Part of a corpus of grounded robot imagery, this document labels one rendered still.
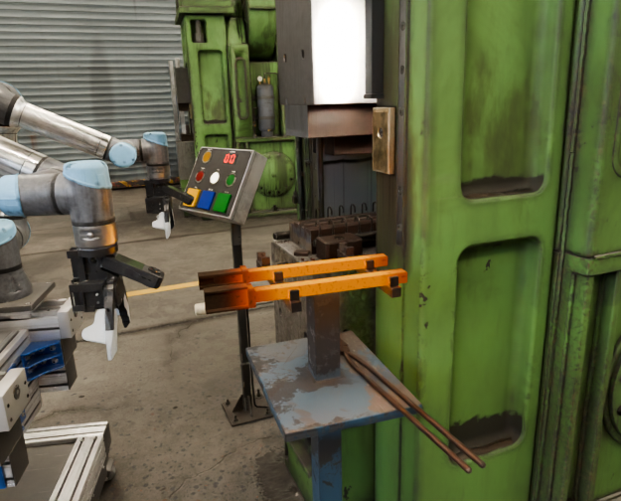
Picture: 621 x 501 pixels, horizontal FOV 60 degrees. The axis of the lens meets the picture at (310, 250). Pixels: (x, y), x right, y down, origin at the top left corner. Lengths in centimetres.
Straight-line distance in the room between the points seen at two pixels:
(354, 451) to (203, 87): 523
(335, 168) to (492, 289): 71
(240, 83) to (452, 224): 521
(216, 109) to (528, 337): 531
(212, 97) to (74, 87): 342
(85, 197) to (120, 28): 860
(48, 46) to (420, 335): 855
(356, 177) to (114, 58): 779
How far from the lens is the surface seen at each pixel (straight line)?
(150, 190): 192
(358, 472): 193
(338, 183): 195
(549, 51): 157
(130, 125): 950
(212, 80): 653
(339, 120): 164
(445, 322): 147
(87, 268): 107
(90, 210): 101
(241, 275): 115
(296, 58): 168
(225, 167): 216
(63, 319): 184
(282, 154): 656
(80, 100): 944
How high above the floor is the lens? 139
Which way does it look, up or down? 16 degrees down
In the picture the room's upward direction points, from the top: 2 degrees counter-clockwise
